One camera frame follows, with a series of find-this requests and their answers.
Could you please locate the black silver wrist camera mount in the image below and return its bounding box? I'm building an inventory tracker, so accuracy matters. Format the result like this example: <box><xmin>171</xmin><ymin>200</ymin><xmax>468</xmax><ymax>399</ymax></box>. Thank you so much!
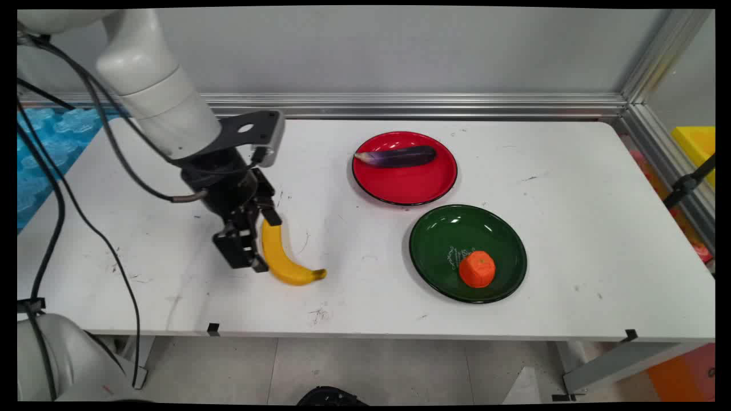
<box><xmin>194</xmin><ymin>110</ymin><xmax>285</xmax><ymax>168</ymax></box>

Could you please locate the black cable with metal plug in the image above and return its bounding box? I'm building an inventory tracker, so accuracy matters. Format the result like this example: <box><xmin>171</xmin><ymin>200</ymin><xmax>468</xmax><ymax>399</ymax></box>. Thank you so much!
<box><xmin>17</xmin><ymin>33</ymin><xmax>209</xmax><ymax>204</ymax></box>

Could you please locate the black stand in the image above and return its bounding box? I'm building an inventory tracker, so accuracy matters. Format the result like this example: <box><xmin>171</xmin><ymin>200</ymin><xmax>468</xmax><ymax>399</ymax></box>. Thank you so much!
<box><xmin>662</xmin><ymin>154</ymin><xmax>716</xmax><ymax>209</ymax></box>

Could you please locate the horizontal aluminium frame rail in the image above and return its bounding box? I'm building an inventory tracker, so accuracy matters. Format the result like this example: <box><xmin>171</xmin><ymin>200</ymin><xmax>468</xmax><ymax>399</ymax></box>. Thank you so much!
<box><xmin>17</xmin><ymin>93</ymin><xmax>629</xmax><ymax>120</ymax></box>

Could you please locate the blue bubble mat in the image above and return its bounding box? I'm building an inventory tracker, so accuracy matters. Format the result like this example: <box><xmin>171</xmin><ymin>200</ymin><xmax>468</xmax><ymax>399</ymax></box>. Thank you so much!
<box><xmin>17</xmin><ymin>107</ymin><xmax>123</xmax><ymax>232</ymax></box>

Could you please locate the purple eggplant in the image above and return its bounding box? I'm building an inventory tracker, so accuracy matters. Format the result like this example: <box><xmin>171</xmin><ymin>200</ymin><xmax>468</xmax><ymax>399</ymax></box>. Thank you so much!
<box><xmin>354</xmin><ymin>145</ymin><xmax>437</xmax><ymax>168</ymax></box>

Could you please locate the orange box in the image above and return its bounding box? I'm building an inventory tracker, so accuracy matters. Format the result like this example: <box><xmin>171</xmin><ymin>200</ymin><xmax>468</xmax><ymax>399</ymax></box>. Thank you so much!
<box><xmin>645</xmin><ymin>342</ymin><xmax>716</xmax><ymax>402</ymax></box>

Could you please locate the orange mandarin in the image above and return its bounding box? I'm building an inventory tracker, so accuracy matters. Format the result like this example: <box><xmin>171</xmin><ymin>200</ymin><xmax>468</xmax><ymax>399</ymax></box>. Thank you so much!
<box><xmin>458</xmin><ymin>250</ymin><xmax>496</xmax><ymax>288</ymax></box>

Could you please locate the upright aluminium frame post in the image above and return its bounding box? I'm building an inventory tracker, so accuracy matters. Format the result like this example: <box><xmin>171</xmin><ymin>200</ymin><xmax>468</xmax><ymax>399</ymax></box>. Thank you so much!
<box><xmin>620</xmin><ymin>9</ymin><xmax>714</xmax><ymax>104</ymax></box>

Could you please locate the long black cable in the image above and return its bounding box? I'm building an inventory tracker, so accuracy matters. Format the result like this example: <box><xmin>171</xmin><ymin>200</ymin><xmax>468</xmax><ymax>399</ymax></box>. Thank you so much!
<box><xmin>17</xmin><ymin>77</ymin><xmax>142</xmax><ymax>390</ymax></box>
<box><xmin>17</xmin><ymin>100</ymin><xmax>66</xmax><ymax>400</ymax></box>

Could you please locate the sloping aluminium frame rail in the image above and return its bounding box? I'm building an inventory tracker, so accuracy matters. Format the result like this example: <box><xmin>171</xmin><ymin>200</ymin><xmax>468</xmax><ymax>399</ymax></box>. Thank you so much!
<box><xmin>614</xmin><ymin>103</ymin><xmax>716</xmax><ymax>252</ymax></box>

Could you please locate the yellow box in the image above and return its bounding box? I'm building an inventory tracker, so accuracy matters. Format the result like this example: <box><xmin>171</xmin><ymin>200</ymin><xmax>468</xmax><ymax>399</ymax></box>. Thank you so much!
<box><xmin>671</xmin><ymin>126</ymin><xmax>716</xmax><ymax>189</ymax></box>

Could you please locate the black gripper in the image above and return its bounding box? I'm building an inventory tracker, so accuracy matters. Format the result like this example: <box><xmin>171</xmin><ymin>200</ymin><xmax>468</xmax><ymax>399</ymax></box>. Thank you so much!
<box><xmin>182</xmin><ymin>150</ymin><xmax>283</xmax><ymax>273</ymax></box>

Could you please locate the yellow banana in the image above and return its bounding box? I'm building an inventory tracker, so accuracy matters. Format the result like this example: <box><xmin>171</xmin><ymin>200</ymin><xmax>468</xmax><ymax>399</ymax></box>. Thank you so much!
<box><xmin>261</xmin><ymin>219</ymin><xmax>327</xmax><ymax>286</ymax></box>

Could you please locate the grey table leg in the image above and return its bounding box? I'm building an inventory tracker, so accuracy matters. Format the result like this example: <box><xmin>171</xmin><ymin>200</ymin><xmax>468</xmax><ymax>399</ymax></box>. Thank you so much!
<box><xmin>557</xmin><ymin>341</ymin><xmax>709</xmax><ymax>401</ymax></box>
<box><xmin>114</xmin><ymin>336</ymin><xmax>156</xmax><ymax>390</ymax></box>

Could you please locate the black object on floor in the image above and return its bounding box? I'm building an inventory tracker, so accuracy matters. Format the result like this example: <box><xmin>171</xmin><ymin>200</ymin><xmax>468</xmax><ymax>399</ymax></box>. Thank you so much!
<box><xmin>297</xmin><ymin>386</ymin><xmax>369</xmax><ymax>406</ymax></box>

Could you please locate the red plate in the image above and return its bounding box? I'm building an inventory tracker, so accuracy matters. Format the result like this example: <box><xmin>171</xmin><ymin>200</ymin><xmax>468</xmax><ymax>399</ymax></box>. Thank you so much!
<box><xmin>351</xmin><ymin>131</ymin><xmax>459</xmax><ymax>207</ymax></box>

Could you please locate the green plate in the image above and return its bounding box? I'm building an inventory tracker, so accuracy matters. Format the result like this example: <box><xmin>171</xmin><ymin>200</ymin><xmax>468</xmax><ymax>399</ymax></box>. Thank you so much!
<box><xmin>408</xmin><ymin>204</ymin><xmax>528</xmax><ymax>304</ymax></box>

